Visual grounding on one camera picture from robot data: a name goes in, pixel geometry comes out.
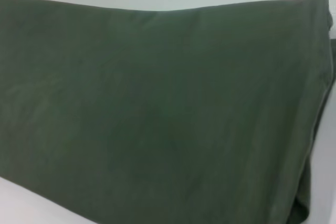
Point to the dark green t-shirt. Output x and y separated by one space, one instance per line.
157 103

